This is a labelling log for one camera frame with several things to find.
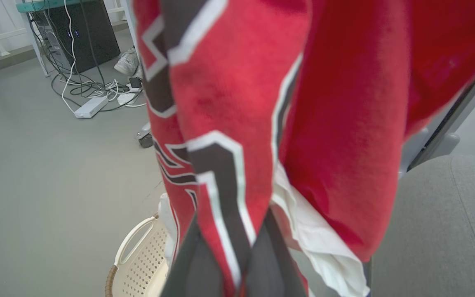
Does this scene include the white cloth garment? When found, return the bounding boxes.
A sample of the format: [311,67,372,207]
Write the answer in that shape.
[271,163,371,297]

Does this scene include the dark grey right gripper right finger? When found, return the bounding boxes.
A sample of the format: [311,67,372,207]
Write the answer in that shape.
[246,210,308,297]

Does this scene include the grey fabric sofa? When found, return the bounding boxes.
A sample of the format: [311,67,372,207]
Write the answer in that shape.
[371,154,475,297]

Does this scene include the black cable bundle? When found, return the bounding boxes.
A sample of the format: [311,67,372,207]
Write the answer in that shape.
[29,0,145,113]

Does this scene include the white sneaker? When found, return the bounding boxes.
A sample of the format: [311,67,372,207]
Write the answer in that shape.
[114,48,140,76]

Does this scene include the red jersey black white stripes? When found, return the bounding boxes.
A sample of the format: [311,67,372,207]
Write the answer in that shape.
[132,0,475,297]

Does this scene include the white power cable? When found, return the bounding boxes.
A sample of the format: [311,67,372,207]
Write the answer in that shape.
[61,0,147,114]

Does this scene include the teal top desk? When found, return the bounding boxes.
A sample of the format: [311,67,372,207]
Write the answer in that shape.
[16,0,98,78]

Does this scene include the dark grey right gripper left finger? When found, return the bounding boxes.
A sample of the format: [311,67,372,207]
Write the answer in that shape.
[161,217,224,297]

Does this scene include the grey partition frame black stripe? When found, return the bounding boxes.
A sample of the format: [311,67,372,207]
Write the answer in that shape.
[398,52,475,179]

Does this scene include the cream plastic laundry basket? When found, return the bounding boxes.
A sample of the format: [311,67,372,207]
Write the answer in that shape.
[105,212,177,297]

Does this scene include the white power strip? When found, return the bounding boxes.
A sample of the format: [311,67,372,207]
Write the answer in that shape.
[74,97,109,119]

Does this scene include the black computer tower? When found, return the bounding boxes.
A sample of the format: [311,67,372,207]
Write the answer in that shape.
[31,0,121,74]

